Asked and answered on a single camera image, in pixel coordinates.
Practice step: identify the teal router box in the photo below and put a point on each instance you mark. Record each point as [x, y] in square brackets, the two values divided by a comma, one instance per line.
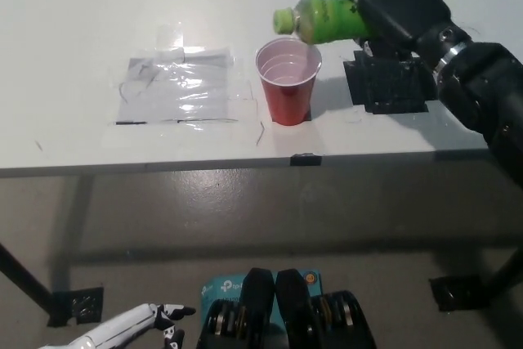
[222, 289]

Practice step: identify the black tape square patch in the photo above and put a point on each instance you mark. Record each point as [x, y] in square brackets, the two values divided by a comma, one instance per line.
[388, 87]

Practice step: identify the green tea bottle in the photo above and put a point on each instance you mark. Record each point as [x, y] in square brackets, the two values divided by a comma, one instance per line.
[327, 22]

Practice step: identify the black table leg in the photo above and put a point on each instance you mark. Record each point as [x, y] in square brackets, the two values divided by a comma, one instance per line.
[24, 273]

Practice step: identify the red plastic cup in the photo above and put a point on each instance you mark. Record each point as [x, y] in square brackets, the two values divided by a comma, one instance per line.
[289, 87]

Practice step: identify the clear tape strip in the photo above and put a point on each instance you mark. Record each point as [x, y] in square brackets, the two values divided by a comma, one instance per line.
[171, 38]

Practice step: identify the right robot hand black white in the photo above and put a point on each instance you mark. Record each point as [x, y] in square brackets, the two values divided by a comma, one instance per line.
[404, 1]

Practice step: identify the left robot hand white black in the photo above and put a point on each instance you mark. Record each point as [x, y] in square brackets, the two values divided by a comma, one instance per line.
[122, 324]

